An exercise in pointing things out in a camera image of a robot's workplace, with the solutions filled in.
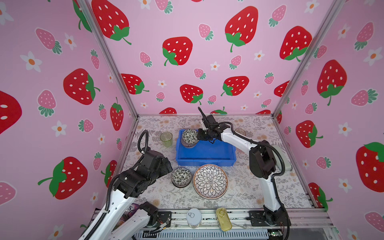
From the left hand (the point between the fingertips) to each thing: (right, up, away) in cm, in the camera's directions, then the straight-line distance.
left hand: (165, 165), depth 71 cm
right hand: (+15, +13, +24) cm, 31 cm away
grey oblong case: (+71, -4, +19) cm, 74 cm away
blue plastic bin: (+21, +1, +27) cm, 34 cm away
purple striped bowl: (+9, +7, +27) cm, 29 cm away
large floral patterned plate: (+23, -13, +14) cm, 30 cm away
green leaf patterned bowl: (+11, +13, +26) cm, 31 cm away
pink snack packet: (-18, -24, +3) cm, 30 cm away
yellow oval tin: (+29, -26, 0) cm, 39 cm away
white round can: (+14, -25, -1) cm, 29 cm away
